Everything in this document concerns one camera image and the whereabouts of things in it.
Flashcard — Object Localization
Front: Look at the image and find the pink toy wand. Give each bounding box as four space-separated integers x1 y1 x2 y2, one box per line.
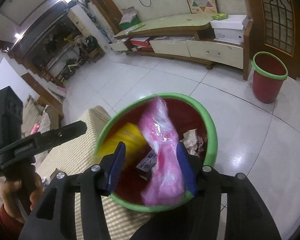
30 124 40 135

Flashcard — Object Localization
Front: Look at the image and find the crumpled brown paper in bin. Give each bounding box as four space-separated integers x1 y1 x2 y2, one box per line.
181 129 207 158

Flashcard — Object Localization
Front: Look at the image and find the pink plastic snack bag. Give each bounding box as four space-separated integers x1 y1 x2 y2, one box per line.
139 97 185 206

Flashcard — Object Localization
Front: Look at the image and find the white cardboard box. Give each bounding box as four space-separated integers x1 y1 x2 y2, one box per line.
210 15 249 44

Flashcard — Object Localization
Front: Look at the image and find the left hand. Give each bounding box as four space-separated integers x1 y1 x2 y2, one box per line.
0 172 44 224

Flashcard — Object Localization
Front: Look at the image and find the green packet on cabinet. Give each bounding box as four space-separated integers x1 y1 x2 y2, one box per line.
211 13 228 21

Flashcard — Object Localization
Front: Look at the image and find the beige striped sofa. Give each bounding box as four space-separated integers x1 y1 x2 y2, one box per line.
20 94 64 170

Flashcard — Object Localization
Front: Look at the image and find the wooden lattice door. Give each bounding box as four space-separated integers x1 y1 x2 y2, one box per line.
246 0 300 79

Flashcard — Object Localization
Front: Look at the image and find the yellow snack box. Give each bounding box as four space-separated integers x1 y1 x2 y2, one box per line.
95 123 148 170

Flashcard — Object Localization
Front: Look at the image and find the red folder in cabinet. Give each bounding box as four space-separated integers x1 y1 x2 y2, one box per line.
130 37 151 47

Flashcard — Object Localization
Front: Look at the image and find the wooden tv cabinet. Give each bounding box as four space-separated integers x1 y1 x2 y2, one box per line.
110 14 253 80

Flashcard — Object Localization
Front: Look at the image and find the green box with papers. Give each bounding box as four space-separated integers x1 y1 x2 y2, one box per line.
120 7 141 30

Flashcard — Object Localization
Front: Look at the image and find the red bin green rim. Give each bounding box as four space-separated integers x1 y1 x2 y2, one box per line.
95 93 218 212

